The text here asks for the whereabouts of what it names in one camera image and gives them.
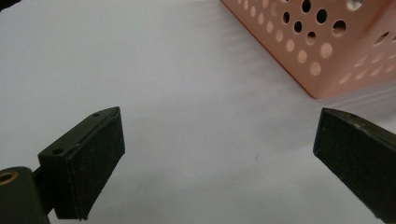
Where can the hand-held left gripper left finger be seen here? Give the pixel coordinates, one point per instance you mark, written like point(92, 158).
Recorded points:
point(83, 161)

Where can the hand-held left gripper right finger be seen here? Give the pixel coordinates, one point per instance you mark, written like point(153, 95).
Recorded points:
point(358, 155)

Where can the pink perforated plastic basket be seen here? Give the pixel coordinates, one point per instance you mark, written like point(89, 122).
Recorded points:
point(314, 46)

